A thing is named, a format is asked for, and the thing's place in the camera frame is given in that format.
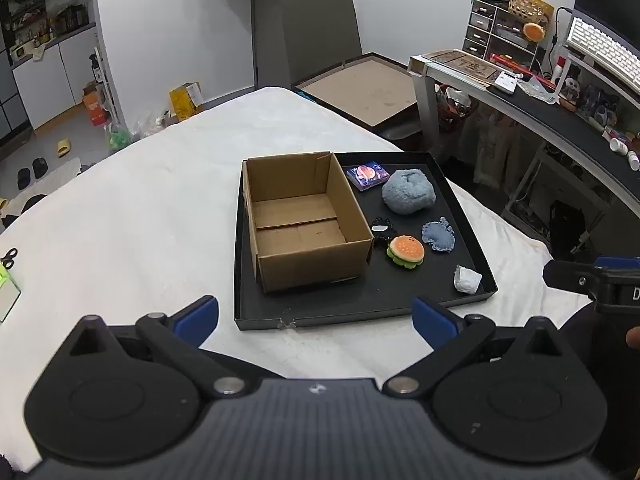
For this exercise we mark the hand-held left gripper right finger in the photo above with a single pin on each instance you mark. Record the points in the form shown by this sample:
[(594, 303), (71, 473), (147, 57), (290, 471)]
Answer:
[(432, 322)]

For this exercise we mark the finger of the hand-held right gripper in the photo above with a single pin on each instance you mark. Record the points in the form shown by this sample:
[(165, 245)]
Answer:
[(567, 276)]

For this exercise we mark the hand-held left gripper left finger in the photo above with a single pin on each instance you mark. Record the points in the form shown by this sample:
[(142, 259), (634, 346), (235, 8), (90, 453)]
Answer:
[(197, 317)]

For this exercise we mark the black shallow tray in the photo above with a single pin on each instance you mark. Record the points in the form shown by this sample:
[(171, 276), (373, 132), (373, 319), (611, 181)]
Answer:
[(400, 290)]

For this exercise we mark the white soft wad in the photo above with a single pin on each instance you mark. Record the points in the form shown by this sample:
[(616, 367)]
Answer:
[(466, 280)]

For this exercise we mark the hamburger plush toy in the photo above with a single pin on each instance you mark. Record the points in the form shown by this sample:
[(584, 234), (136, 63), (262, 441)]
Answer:
[(406, 250)]

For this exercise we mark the blue denim plush pillow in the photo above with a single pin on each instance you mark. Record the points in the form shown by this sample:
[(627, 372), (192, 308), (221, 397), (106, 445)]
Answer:
[(439, 236)]

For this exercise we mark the blue fluffy plush ball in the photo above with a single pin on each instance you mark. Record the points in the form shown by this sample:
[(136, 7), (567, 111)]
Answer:
[(407, 192)]

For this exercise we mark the brown cardboard box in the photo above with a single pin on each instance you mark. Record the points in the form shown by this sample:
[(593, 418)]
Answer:
[(300, 220)]

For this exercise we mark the person's right hand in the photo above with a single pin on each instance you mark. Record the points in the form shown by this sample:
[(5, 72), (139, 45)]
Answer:
[(634, 338)]

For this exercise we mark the black backpack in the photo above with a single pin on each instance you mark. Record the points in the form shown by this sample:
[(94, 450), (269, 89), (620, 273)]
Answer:
[(565, 230)]

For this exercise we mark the white metal rack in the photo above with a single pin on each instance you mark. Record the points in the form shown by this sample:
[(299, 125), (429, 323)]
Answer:
[(545, 185)]

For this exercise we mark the black plush with white patch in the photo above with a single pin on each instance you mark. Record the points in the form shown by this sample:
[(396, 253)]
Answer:
[(384, 238)]

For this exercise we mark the person's dark clothing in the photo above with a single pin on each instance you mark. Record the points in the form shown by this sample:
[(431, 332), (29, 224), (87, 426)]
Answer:
[(607, 410)]

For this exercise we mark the cream tote bag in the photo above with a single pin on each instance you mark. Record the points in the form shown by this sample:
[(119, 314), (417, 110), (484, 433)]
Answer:
[(495, 152)]

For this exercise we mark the blue purple tissue pack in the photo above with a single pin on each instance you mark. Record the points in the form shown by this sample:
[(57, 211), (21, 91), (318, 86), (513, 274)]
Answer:
[(368, 175)]

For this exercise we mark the grey desk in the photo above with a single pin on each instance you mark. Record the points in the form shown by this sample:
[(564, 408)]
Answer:
[(545, 110)]

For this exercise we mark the panda figure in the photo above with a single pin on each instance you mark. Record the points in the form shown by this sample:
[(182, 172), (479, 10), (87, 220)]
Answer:
[(570, 92)]

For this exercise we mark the green clear box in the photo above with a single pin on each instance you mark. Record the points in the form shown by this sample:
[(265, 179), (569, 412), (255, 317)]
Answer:
[(6, 292)]

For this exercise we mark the green plastic bag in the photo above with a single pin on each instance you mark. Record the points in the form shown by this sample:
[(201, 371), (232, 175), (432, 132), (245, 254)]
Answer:
[(119, 139)]

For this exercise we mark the black scissors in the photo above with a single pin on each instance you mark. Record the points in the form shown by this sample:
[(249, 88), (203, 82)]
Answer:
[(8, 257)]

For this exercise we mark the red basket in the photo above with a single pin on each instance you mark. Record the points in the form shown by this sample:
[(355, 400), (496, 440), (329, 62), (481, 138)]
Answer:
[(452, 110)]

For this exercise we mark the white small device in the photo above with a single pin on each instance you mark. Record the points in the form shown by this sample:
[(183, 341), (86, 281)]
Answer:
[(507, 82)]

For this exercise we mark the yellow slipper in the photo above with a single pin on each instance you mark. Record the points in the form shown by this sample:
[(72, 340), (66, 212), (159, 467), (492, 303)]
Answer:
[(64, 149)]

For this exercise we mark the yellow cardboard box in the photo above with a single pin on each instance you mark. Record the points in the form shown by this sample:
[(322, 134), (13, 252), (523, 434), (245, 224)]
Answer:
[(185, 102)]

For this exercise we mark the black slipper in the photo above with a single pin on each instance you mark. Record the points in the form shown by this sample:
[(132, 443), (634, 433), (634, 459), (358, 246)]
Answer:
[(23, 178), (40, 166)]

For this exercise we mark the white keyboard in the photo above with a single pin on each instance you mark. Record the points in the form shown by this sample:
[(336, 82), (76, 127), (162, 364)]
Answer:
[(602, 47)]

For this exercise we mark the orange box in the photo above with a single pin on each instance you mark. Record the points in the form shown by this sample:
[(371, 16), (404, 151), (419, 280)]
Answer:
[(96, 109)]

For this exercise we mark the small hamburger plush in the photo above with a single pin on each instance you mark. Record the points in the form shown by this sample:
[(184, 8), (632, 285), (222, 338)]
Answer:
[(533, 31)]

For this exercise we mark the grey drawer organizer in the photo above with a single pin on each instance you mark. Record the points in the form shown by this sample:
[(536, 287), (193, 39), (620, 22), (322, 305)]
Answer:
[(497, 32)]

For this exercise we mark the woven basket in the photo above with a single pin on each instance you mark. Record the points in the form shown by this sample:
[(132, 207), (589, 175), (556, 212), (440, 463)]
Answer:
[(530, 7)]

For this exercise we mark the white cabinet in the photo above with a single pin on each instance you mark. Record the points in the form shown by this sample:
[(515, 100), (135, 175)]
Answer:
[(55, 85)]

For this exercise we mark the kitchen shelf with bottles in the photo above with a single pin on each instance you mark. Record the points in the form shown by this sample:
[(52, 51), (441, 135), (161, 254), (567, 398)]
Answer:
[(40, 10)]

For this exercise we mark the brown board with dark frame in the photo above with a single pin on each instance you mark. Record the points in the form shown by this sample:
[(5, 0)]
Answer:
[(362, 87)]

